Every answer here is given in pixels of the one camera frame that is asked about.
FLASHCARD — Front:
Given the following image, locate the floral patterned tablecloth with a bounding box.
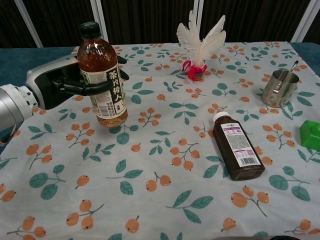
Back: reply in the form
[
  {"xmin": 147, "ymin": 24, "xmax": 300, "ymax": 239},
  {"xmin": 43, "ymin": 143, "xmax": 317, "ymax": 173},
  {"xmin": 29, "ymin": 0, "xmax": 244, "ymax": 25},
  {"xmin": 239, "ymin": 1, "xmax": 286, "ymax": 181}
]
[{"xmin": 0, "ymin": 41, "xmax": 320, "ymax": 240}]

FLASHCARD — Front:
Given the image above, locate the stainless steel measuring cup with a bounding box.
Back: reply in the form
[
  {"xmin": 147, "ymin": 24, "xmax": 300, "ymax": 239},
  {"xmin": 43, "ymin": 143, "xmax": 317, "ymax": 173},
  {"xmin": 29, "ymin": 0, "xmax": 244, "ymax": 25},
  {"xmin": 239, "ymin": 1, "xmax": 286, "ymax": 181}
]
[{"xmin": 261, "ymin": 60, "xmax": 300, "ymax": 109}]

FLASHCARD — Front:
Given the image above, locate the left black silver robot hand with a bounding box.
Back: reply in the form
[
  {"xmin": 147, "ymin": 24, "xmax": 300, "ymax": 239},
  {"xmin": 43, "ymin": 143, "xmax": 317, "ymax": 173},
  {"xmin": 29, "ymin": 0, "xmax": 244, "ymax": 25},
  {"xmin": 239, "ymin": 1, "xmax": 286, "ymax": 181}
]
[{"xmin": 25, "ymin": 55, "xmax": 130, "ymax": 111}]

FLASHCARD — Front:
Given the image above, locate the brown medicine bottle white cap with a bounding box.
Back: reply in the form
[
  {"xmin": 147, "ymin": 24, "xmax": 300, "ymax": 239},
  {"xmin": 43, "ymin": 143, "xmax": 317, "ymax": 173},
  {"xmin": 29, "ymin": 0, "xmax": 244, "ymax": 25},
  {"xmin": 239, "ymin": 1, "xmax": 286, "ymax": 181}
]
[{"xmin": 212, "ymin": 111, "xmax": 266, "ymax": 182}]

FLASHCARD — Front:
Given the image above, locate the brown tea bottle green cap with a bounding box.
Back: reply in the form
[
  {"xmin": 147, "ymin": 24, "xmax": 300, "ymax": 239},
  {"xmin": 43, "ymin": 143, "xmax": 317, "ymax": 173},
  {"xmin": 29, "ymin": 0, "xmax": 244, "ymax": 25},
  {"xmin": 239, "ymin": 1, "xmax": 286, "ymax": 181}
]
[{"xmin": 76, "ymin": 21, "xmax": 130, "ymax": 129}]

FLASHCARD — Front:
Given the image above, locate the white partition frame post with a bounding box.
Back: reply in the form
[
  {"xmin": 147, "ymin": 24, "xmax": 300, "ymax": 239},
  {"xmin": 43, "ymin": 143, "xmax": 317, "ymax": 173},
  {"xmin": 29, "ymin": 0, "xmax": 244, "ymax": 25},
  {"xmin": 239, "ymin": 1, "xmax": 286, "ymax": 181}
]
[
  {"xmin": 290, "ymin": 0, "xmax": 314, "ymax": 43},
  {"xmin": 14, "ymin": 0, "xmax": 45, "ymax": 49},
  {"xmin": 194, "ymin": 0, "xmax": 204, "ymax": 42},
  {"xmin": 90, "ymin": 0, "xmax": 111, "ymax": 46}
]

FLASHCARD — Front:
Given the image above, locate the white feather shuttlecock red base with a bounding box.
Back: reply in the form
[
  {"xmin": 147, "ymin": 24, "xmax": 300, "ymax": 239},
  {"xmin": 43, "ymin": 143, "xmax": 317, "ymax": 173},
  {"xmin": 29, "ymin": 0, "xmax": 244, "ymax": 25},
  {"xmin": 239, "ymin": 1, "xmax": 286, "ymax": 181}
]
[{"xmin": 176, "ymin": 9, "xmax": 227, "ymax": 82}]

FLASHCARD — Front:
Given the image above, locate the green plastic block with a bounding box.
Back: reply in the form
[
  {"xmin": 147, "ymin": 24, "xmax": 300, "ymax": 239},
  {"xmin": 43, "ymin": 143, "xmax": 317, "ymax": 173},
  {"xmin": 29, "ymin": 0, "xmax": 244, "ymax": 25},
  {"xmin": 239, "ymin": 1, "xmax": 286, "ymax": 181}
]
[{"xmin": 298, "ymin": 120, "xmax": 320, "ymax": 150}]

